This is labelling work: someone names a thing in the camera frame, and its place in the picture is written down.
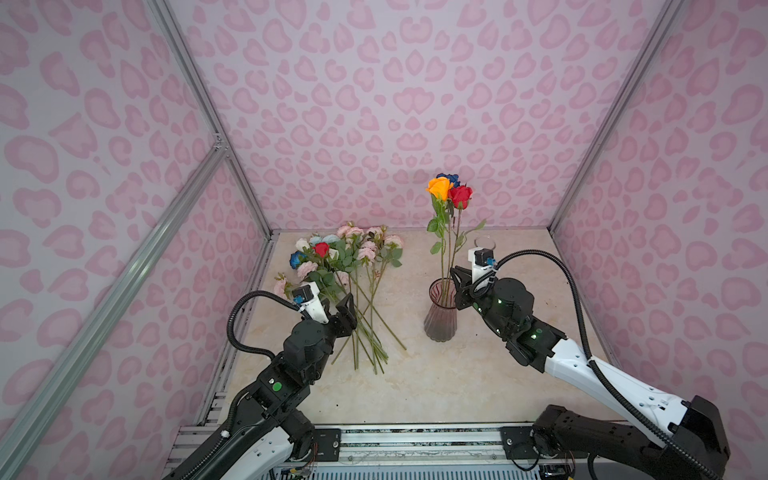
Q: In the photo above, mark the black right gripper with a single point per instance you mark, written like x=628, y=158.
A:
x=466, y=288

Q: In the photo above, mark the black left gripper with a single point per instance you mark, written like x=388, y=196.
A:
x=349, y=318

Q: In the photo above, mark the pink ribbed glass vase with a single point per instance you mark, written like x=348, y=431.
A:
x=441, y=322

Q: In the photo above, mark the small red artificial rose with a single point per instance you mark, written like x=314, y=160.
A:
x=459, y=197

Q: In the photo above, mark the orange artificial rose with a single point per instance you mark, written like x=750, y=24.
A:
x=440, y=225

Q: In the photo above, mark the blue artificial rose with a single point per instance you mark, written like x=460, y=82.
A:
x=296, y=259
x=452, y=178

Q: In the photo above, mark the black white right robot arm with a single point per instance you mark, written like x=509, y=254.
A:
x=659, y=433

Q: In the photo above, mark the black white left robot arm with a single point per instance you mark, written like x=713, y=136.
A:
x=270, y=396

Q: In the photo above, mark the clear frosted glass vase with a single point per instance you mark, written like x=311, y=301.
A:
x=484, y=242

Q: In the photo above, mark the pale pink carnation spray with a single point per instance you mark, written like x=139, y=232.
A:
x=332, y=285

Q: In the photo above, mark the red rose in bunch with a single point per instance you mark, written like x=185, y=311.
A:
x=321, y=249

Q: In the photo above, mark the pink rosebud spray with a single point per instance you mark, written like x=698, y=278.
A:
x=387, y=251

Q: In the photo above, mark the white artificial rose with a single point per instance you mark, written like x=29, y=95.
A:
x=302, y=244

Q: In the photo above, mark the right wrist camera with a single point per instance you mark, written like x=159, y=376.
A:
x=482, y=264

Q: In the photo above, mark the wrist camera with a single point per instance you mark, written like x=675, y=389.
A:
x=482, y=264
x=307, y=297

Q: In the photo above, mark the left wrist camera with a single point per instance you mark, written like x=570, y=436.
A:
x=307, y=297

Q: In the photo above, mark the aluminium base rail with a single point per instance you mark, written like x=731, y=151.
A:
x=420, y=447

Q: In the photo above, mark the aluminium frame left diagonal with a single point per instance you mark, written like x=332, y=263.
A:
x=39, y=413

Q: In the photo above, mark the aluminium frame right post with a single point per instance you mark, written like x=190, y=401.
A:
x=664, y=24

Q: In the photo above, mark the aluminium frame post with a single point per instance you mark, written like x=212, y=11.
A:
x=165, y=18
x=664, y=24

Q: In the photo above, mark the aluminium frame left post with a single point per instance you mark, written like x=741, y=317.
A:
x=165, y=18

